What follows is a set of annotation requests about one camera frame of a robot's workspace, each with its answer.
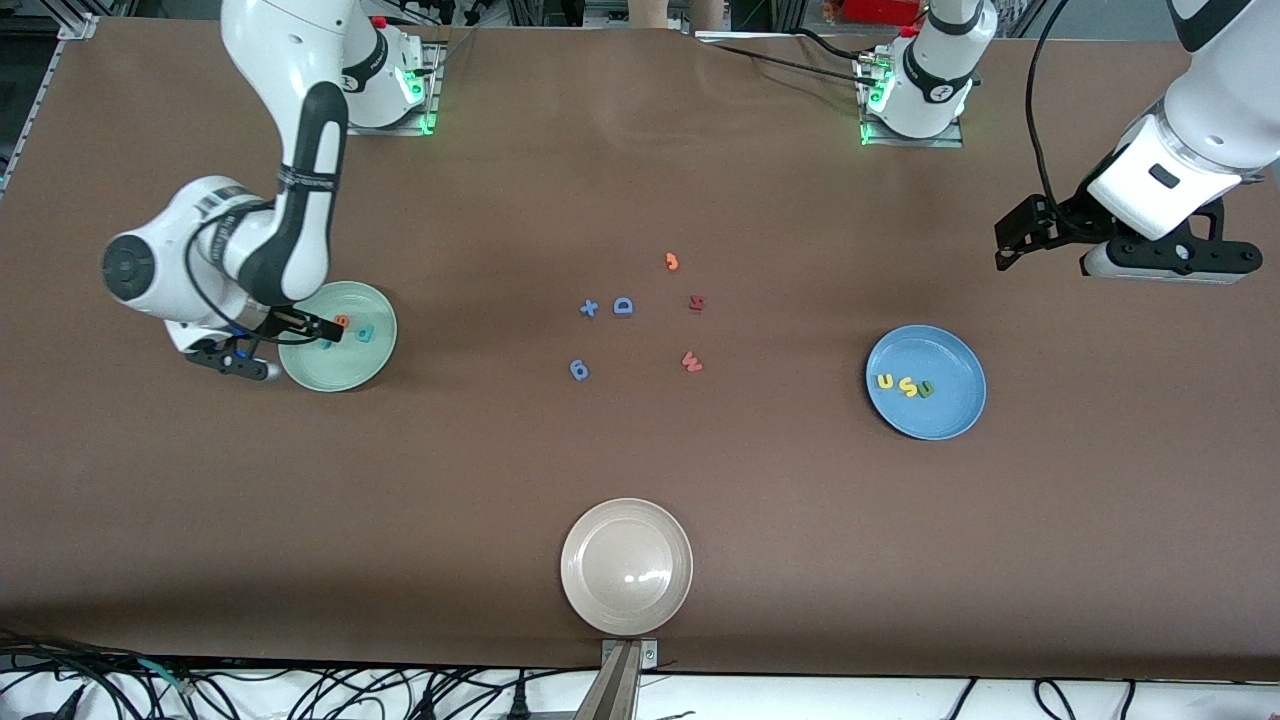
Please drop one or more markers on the red box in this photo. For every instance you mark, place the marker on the red box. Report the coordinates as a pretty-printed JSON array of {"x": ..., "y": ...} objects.
[{"x": 880, "y": 10}]

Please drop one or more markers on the yellow foam letter s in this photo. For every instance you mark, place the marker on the yellow foam letter s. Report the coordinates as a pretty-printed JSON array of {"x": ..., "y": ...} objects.
[{"x": 907, "y": 386}]

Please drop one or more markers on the aluminium camera post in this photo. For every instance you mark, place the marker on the aluminium camera post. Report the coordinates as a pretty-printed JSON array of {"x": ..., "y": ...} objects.
[{"x": 618, "y": 690}]

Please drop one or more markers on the beige plate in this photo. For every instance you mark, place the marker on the beige plate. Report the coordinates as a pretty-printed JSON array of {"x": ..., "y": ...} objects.
[{"x": 625, "y": 565}]

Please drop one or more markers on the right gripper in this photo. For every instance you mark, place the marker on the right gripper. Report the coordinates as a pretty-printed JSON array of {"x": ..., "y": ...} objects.
[{"x": 283, "y": 320}]

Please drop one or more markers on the black power plug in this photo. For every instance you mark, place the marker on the black power plug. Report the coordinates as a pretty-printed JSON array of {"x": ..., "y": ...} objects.
[{"x": 519, "y": 705}]

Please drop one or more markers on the blue foam letter D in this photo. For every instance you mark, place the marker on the blue foam letter D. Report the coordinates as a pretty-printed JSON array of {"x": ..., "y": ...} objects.
[{"x": 623, "y": 306}]

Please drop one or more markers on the blue foam letter g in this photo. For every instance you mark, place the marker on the blue foam letter g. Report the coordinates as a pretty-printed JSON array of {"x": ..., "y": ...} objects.
[{"x": 579, "y": 370}]

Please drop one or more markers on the light green plate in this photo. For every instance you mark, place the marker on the light green plate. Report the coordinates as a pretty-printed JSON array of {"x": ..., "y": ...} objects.
[{"x": 350, "y": 368}]

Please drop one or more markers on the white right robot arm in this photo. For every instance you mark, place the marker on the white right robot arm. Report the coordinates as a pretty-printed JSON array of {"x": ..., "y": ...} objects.
[{"x": 290, "y": 60}]

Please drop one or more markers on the person bare leg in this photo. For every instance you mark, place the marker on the person bare leg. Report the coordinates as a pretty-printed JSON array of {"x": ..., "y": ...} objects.
[
  {"x": 706, "y": 12},
  {"x": 648, "y": 12}
]

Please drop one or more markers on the red foam letter w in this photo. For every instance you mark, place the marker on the red foam letter w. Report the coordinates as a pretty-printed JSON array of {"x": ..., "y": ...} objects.
[{"x": 691, "y": 361}]

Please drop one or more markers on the blue foam letter x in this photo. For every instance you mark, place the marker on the blue foam letter x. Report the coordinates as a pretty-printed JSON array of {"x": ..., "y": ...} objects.
[{"x": 589, "y": 308}]

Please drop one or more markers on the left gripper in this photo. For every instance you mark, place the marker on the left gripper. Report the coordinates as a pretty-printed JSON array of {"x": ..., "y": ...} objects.
[{"x": 1062, "y": 217}]

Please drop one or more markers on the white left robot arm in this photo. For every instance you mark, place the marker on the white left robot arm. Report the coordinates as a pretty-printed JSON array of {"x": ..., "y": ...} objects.
[{"x": 1220, "y": 100}]

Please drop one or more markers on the aluminium frame corner bracket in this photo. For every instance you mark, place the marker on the aluminium frame corner bracket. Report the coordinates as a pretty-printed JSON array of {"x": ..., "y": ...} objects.
[{"x": 78, "y": 27}]

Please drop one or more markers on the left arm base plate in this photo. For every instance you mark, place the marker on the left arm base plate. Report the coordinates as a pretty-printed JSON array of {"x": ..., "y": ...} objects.
[{"x": 900, "y": 143}]

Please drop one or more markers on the blue plate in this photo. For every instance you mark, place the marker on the blue plate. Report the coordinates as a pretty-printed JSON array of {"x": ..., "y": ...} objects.
[{"x": 930, "y": 415}]

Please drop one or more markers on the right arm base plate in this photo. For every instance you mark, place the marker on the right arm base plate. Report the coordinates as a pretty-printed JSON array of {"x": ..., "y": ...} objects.
[{"x": 434, "y": 95}]

